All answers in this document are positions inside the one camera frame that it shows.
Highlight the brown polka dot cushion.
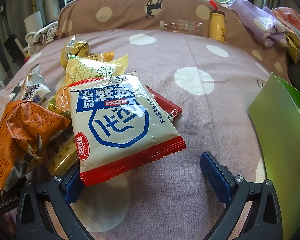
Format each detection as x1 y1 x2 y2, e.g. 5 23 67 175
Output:
57 0 289 77

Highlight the yellow printed cloth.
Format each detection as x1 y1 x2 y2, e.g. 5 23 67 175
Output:
285 32 300 64

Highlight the black upright device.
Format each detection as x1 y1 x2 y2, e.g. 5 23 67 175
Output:
4 34 23 63

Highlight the white upright object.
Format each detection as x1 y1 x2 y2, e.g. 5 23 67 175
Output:
24 11 43 33

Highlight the yellow-green corn snack packet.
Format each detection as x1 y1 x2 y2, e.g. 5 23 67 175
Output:
47 54 129 120

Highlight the white blue-print snack packet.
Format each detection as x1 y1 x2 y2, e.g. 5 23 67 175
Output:
68 71 186 187

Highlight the clear plastic bottle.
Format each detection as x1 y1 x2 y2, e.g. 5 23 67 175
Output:
159 19 205 38

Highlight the purple printed cloth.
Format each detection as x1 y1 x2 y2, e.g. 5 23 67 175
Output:
227 0 288 48

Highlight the yellow bear bottle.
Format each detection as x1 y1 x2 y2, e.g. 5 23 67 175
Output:
209 0 227 42

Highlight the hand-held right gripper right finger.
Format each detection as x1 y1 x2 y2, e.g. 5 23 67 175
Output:
199 151 283 240

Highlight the pink polka dot bedsheet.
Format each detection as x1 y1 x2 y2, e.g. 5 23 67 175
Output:
0 29 290 240

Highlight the orange snack packet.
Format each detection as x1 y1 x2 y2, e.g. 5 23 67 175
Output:
0 100 72 202

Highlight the small red snack packet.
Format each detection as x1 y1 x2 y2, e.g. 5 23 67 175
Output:
144 85 183 123

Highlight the yellow triangular snack packet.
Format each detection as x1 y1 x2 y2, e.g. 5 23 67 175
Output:
61 35 91 69

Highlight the white popcorn snack packet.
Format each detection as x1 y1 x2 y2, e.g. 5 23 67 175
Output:
9 64 52 105

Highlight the green cardboard box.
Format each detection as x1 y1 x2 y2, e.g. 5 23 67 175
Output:
247 72 300 240

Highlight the white clothes pile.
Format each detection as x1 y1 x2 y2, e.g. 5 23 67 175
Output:
24 21 59 55

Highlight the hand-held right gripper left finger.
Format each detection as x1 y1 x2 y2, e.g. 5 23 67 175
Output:
14 170 95 240

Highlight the pale yellow cracker packet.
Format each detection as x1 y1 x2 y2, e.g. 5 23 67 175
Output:
45 124 81 178

